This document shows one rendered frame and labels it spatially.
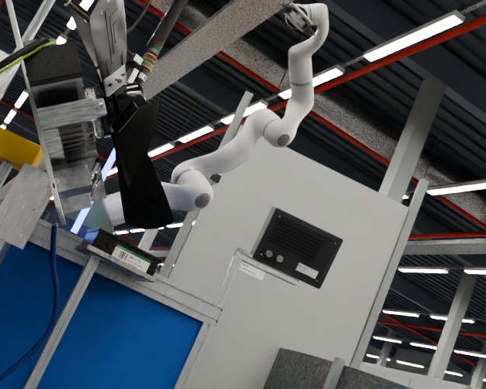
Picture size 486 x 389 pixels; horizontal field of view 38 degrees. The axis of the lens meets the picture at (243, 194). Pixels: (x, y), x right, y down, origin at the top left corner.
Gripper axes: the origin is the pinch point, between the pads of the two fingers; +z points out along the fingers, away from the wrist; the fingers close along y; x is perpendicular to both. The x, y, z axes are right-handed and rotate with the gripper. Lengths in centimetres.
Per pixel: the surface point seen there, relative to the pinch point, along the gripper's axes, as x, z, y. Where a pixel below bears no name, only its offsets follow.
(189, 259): 132, -110, 52
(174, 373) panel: 105, 42, 50
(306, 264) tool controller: 54, 18, 60
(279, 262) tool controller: 59, 21, 52
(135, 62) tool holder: 41, 37, -26
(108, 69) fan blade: 42, 60, -28
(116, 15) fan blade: 30, 60, -36
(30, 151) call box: 89, 24, -33
